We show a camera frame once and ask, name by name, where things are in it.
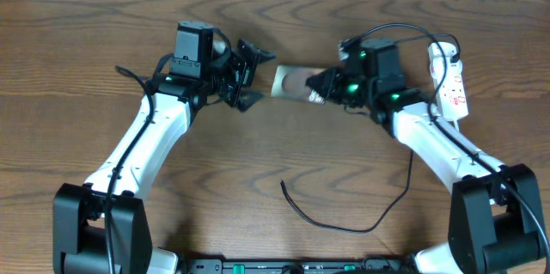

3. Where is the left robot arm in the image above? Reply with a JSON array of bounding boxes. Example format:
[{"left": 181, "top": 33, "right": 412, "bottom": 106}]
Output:
[{"left": 52, "top": 21, "right": 275, "bottom": 274}]

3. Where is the white power strip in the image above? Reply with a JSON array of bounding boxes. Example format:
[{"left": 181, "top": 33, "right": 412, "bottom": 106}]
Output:
[{"left": 430, "top": 68, "right": 468, "bottom": 121}]

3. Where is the black USB charging cable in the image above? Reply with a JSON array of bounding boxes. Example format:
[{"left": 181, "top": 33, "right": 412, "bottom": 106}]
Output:
[{"left": 279, "top": 33, "right": 462, "bottom": 234}]

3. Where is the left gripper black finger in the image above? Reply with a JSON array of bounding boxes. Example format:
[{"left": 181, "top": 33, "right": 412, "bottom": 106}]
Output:
[
  {"left": 237, "top": 39, "right": 276, "bottom": 67},
  {"left": 235, "top": 91, "right": 264, "bottom": 113}
]

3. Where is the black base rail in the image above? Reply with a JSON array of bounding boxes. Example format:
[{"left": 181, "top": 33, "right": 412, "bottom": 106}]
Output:
[{"left": 179, "top": 257, "right": 417, "bottom": 274}]

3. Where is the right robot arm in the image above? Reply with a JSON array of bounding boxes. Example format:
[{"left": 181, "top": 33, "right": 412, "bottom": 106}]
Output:
[{"left": 306, "top": 39, "right": 549, "bottom": 273}]

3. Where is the white USB charger plug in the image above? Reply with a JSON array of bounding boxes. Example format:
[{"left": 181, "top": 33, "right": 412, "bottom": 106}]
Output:
[{"left": 428, "top": 42, "right": 462, "bottom": 70}]

